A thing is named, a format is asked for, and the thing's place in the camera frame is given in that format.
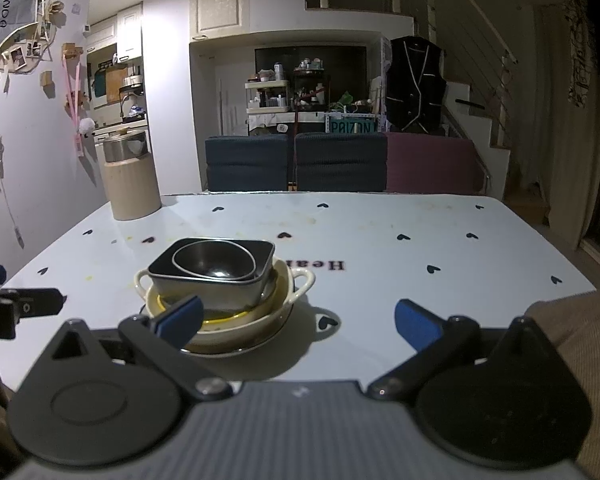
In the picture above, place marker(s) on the white square plate black rim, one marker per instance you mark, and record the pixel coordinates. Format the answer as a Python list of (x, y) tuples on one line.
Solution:
[(240, 353)]

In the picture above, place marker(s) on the black vest on stand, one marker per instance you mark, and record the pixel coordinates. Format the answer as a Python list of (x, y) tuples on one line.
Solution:
[(415, 85)]

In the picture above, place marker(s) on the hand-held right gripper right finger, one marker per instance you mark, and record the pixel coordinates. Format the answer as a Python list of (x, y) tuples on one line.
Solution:
[(417, 325)]

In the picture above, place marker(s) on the pink ribbon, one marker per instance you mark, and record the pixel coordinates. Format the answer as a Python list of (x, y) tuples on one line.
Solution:
[(75, 105)]

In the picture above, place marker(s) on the white storage shelf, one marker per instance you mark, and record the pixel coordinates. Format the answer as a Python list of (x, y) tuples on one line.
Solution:
[(266, 102)]

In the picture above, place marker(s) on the dark blue chair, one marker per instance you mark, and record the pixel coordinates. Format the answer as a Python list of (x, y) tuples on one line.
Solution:
[(340, 160), (245, 162)]

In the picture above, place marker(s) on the yellow rimmed floral bowl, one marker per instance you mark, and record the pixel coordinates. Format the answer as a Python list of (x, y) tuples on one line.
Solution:
[(230, 316)]

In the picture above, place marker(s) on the black storage shelf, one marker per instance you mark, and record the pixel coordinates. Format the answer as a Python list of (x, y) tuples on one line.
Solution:
[(310, 90)]

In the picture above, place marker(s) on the patterned curtain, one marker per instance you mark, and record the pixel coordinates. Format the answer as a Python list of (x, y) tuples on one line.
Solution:
[(587, 35)]

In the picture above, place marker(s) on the large rectangular steel container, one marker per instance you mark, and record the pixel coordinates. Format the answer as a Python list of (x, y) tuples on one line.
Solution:
[(210, 292)]

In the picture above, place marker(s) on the maroon chair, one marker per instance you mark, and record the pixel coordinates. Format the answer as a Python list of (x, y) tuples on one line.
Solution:
[(430, 162)]

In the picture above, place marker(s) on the wall photo collage board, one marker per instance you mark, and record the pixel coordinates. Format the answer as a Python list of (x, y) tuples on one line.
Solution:
[(10, 25)]

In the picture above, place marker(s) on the steel lidded pot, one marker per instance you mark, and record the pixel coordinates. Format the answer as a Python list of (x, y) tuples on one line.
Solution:
[(125, 146)]

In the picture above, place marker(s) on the small rectangular steel container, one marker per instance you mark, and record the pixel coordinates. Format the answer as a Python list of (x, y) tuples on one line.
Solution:
[(260, 260)]

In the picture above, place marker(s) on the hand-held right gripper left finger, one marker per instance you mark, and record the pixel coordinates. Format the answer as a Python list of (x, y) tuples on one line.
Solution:
[(180, 317)]

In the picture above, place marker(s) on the round steel bowl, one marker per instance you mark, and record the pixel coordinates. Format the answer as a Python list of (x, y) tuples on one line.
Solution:
[(215, 260)]

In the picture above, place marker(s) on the stair railing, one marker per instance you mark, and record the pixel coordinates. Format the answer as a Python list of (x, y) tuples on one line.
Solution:
[(475, 35)]

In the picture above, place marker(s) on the green sign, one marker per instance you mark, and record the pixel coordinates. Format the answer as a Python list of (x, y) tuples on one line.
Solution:
[(352, 126)]

